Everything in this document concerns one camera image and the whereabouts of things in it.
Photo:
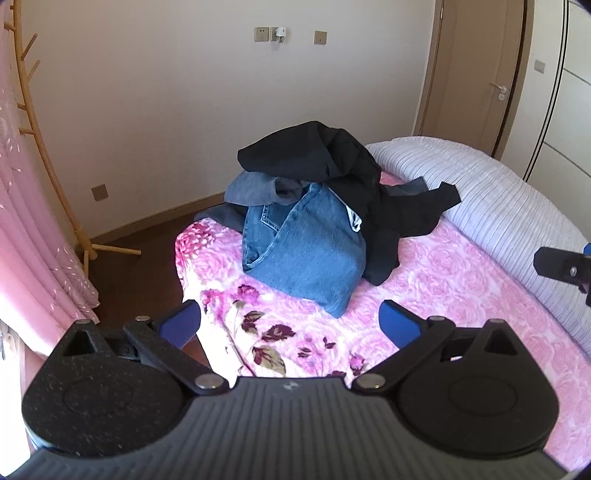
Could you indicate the white wardrobe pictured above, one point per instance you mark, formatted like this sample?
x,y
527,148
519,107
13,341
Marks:
x,y
568,115

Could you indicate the blue jeans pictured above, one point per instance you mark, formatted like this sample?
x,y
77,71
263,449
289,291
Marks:
x,y
304,258

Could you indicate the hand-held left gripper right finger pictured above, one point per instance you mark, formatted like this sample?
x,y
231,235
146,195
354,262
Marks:
x,y
397,323

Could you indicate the white striped quilt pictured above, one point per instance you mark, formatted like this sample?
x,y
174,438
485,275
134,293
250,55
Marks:
x,y
498,203

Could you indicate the dark grey garment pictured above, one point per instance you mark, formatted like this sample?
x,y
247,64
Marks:
x,y
221,217

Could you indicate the pink curtain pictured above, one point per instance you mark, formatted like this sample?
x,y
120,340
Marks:
x,y
27,230

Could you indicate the white light switch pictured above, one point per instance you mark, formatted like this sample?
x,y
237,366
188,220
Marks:
x,y
540,66

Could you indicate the faded grey-blue denim garment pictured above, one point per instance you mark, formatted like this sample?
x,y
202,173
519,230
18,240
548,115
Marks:
x,y
251,187

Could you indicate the beige wall socket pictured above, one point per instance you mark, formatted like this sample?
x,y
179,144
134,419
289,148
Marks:
x,y
99,192
261,34

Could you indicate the black garment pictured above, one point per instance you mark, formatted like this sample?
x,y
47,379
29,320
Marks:
x,y
286,147

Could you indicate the beige wall switch plate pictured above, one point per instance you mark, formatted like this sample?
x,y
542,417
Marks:
x,y
320,37

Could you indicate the white plug-in charger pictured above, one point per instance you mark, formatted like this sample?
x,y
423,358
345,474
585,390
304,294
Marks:
x,y
280,35

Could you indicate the black pants with white lining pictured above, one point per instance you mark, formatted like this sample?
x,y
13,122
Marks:
x,y
392,217

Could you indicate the pink floral blanket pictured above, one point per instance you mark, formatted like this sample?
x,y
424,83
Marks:
x,y
461,295

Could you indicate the brown wooden door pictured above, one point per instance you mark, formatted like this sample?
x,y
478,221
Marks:
x,y
466,69

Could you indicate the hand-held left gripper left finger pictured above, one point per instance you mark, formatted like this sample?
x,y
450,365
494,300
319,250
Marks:
x,y
180,323

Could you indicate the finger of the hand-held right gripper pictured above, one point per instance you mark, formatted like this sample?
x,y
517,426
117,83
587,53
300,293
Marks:
x,y
554,265

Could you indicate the wooden coat rack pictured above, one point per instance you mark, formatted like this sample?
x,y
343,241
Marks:
x,y
51,180

